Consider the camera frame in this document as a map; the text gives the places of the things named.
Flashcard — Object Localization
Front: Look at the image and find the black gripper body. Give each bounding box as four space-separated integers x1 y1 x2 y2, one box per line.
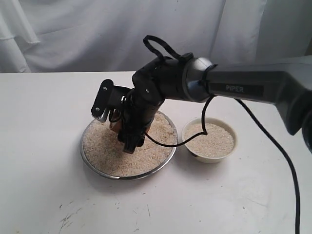
109 85 164 141

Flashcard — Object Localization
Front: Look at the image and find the brown wooden cup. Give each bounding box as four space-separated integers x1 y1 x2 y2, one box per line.
109 110 122 134

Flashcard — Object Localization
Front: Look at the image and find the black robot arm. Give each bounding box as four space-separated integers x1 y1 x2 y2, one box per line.
113 56 312 153

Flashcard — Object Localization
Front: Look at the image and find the steel plate of rice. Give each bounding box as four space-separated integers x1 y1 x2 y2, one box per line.
80 111 178 180

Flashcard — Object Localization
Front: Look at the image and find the white bowl of rice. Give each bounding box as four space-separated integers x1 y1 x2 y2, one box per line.
185 117 237 163

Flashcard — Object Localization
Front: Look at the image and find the white backdrop curtain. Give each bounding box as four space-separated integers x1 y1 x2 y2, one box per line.
0 0 312 73

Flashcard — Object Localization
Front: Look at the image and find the wrist camera with black bracket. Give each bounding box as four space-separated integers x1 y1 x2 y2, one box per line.
91 79 114 123

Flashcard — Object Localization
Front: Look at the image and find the black camera cable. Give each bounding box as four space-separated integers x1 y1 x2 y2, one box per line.
142 35 301 234

